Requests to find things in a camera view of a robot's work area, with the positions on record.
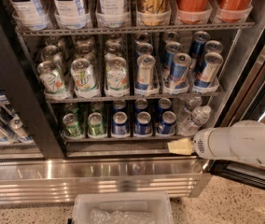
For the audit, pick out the energy can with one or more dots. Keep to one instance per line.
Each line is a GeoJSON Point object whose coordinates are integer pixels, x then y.
{"type": "Point", "coordinates": [176, 74]}
{"type": "Point", "coordinates": [204, 79]}
{"type": "Point", "coordinates": [146, 82]}

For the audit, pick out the front middle energy can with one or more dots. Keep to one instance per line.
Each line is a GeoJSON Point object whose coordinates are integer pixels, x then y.
{"type": "Point", "coordinates": [176, 74]}

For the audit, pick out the front middle 7up can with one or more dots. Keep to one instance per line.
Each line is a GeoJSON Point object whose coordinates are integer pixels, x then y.
{"type": "Point", "coordinates": [86, 85]}

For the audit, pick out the left red cola bottle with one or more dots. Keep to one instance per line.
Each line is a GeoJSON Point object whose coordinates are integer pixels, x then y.
{"type": "Point", "coordinates": [192, 11]}

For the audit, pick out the front left energy can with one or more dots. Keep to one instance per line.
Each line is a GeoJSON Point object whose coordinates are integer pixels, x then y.
{"type": "Point", "coordinates": [146, 82]}

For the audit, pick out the steel fridge base grille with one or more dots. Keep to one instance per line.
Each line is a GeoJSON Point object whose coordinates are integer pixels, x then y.
{"type": "Point", "coordinates": [59, 181]}

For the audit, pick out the front right blue can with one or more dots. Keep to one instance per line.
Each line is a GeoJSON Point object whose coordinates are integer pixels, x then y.
{"type": "Point", "coordinates": [167, 123]}

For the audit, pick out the front middle blue can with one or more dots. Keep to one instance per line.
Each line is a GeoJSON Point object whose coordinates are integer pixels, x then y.
{"type": "Point", "coordinates": [143, 124]}

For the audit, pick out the clear water bottle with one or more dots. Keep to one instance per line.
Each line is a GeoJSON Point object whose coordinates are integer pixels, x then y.
{"type": "Point", "coordinates": [190, 103]}
{"type": "Point", "coordinates": [195, 120]}

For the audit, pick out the front left green can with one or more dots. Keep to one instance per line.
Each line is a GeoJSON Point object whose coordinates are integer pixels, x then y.
{"type": "Point", "coordinates": [72, 127]}

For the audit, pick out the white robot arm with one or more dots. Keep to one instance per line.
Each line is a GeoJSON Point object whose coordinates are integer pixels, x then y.
{"type": "Point", "coordinates": [244, 142]}

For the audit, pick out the white tea bottle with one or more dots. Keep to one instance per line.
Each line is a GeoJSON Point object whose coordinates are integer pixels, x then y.
{"type": "Point", "coordinates": [71, 14]}
{"type": "Point", "coordinates": [32, 14]}
{"type": "Point", "coordinates": [113, 13]}

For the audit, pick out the left white tea bottle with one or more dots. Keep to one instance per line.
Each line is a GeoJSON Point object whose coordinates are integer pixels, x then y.
{"type": "Point", "coordinates": [32, 14]}

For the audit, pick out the green can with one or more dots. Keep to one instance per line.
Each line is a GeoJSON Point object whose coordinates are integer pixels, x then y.
{"type": "Point", "coordinates": [96, 125]}
{"type": "Point", "coordinates": [72, 127]}

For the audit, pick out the front left blue can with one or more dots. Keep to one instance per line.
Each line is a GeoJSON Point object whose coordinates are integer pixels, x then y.
{"type": "Point", "coordinates": [120, 125]}

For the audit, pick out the glass fridge door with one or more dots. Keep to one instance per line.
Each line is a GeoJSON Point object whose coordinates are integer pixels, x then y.
{"type": "Point", "coordinates": [248, 103]}

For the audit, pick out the wire shelf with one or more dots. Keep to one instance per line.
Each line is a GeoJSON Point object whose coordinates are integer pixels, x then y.
{"type": "Point", "coordinates": [130, 97]}
{"type": "Point", "coordinates": [131, 138]}
{"type": "Point", "coordinates": [137, 29]}

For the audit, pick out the right white tea bottle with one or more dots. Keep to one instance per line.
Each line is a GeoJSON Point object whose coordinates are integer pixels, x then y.
{"type": "Point", "coordinates": [113, 13]}

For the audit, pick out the right red cola bottle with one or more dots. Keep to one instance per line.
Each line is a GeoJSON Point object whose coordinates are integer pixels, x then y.
{"type": "Point", "coordinates": [232, 10]}

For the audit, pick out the front right energy can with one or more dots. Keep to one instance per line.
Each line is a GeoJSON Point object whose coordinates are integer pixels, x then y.
{"type": "Point", "coordinates": [204, 79]}

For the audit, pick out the front left 7up can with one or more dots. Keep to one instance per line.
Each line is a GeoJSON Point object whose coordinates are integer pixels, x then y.
{"type": "Point", "coordinates": [53, 80]}

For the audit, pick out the clear rear water bottle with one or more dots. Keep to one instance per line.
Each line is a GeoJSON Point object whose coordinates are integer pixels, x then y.
{"type": "Point", "coordinates": [190, 103]}

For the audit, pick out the front right 7up can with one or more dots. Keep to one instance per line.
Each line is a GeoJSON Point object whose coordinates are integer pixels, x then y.
{"type": "Point", "coordinates": [116, 77]}

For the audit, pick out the right silver can behind glass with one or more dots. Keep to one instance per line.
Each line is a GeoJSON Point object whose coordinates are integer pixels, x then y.
{"type": "Point", "coordinates": [17, 127]}

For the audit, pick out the middle white tea bottle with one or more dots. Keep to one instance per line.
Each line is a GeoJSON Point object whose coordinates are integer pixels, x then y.
{"type": "Point", "coordinates": [71, 14]}

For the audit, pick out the middle wire shelf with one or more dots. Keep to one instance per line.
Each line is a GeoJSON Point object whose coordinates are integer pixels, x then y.
{"type": "Point", "coordinates": [130, 97]}

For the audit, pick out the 7up can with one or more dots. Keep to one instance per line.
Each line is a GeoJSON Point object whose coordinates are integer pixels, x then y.
{"type": "Point", "coordinates": [86, 85]}
{"type": "Point", "coordinates": [53, 80]}
{"type": "Point", "coordinates": [116, 77]}

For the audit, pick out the bottom wire shelf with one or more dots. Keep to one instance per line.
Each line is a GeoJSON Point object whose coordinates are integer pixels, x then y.
{"type": "Point", "coordinates": [131, 138]}

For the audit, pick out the upper wire shelf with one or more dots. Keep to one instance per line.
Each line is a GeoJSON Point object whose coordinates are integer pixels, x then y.
{"type": "Point", "coordinates": [137, 29]}

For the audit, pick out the red cola bottle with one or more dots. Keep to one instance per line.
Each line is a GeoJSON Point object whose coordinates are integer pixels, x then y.
{"type": "Point", "coordinates": [232, 10]}
{"type": "Point", "coordinates": [192, 11]}

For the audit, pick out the front right green can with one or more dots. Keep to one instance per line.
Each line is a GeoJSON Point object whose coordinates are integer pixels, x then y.
{"type": "Point", "coordinates": [96, 125]}

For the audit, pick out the yellow foam gripper pad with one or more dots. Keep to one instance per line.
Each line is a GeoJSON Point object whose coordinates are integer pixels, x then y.
{"type": "Point", "coordinates": [181, 146]}

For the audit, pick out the bubble wrap sheet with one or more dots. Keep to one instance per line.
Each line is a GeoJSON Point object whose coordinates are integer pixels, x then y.
{"type": "Point", "coordinates": [121, 217]}

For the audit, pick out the gold drink bottle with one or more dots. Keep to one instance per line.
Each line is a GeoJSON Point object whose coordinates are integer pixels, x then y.
{"type": "Point", "coordinates": [152, 12]}

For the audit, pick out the white plastic bin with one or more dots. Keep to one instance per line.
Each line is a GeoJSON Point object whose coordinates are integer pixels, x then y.
{"type": "Point", "coordinates": [156, 202]}

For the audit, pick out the clear front water bottle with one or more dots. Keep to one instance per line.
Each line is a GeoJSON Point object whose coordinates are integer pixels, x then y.
{"type": "Point", "coordinates": [195, 120]}

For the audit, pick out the black fridge centre post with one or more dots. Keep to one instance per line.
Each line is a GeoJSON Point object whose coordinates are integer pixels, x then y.
{"type": "Point", "coordinates": [24, 92]}

